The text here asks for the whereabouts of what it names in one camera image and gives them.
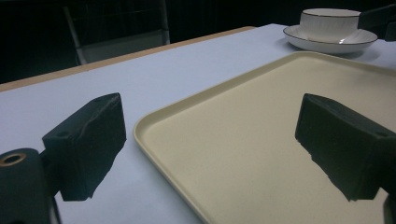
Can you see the white saucer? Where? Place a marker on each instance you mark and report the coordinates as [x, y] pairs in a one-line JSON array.
[[330, 45]]

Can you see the grey folding chair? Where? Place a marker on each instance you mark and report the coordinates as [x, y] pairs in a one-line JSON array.
[[121, 43]]

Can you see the beige plastic tray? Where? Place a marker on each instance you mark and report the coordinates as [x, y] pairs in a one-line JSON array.
[[249, 133]]

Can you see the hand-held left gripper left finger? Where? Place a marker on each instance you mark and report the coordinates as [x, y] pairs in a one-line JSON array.
[[87, 146]]

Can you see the white ribbed cup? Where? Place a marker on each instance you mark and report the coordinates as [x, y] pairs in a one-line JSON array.
[[328, 25]]

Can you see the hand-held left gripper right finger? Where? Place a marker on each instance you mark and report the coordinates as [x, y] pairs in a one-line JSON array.
[[345, 146]]

